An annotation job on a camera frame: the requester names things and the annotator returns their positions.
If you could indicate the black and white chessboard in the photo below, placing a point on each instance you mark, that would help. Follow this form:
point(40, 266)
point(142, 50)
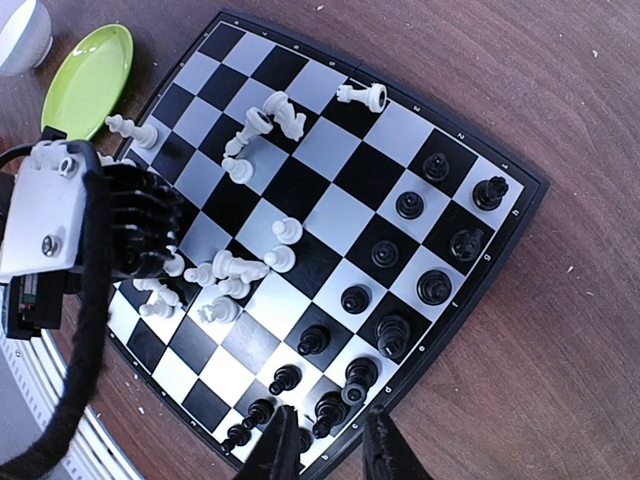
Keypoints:
point(250, 132)

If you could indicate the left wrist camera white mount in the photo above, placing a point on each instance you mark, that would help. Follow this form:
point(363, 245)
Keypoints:
point(42, 215)

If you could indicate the white chess king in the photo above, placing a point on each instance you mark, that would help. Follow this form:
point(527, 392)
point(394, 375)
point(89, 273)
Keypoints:
point(222, 310)

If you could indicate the white bowl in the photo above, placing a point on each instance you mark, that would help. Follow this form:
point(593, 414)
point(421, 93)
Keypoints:
point(26, 36)

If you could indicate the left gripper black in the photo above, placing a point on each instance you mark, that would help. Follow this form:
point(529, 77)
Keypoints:
point(146, 215)

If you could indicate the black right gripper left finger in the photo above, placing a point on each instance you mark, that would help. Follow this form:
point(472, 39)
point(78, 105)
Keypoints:
point(277, 453)

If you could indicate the black chess bishop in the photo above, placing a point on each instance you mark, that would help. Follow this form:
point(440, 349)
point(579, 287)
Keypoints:
point(433, 287)

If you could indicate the black chess king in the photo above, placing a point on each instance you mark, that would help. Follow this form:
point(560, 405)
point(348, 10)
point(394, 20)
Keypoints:
point(392, 336)

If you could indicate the white chess pawn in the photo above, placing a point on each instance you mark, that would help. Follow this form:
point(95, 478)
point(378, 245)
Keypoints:
point(288, 230)

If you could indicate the lime green plate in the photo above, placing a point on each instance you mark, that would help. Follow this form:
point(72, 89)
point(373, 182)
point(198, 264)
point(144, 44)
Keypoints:
point(89, 83)

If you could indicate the black chess queen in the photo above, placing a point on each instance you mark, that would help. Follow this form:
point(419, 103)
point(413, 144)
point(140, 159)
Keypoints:
point(360, 375)

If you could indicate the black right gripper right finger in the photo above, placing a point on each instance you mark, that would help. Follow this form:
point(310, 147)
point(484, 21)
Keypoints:
point(386, 453)

